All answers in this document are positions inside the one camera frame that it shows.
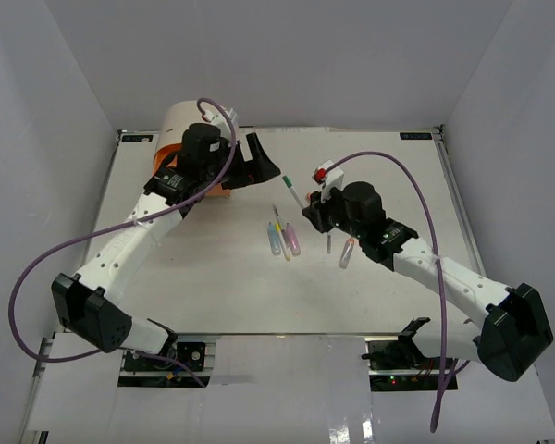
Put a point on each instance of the yellow pen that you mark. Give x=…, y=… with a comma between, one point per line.
x=282, y=242

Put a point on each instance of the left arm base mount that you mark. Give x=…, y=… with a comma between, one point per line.
x=187, y=366

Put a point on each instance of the pink highlighter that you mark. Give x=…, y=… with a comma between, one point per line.
x=293, y=241

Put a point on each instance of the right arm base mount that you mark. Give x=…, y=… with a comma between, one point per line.
x=396, y=364

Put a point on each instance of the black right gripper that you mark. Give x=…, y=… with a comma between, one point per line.
x=317, y=209

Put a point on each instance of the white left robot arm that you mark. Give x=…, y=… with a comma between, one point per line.
x=87, y=303

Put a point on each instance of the orange top drawer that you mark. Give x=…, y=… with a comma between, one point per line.
x=172, y=148

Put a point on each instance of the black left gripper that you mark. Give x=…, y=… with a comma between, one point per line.
x=261, y=168

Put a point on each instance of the orange capped clear highlighter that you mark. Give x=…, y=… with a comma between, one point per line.
x=346, y=253

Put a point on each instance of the thin grey pen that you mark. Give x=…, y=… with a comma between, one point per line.
x=277, y=216

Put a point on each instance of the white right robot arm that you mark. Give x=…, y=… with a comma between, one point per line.
x=513, y=327

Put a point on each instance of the beige cylindrical drawer organizer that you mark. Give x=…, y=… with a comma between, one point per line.
x=179, y=117

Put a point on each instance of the blue highlighter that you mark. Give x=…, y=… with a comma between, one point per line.
x=274, y=241

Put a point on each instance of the green capped pen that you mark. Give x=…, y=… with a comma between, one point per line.
x=293, y=191

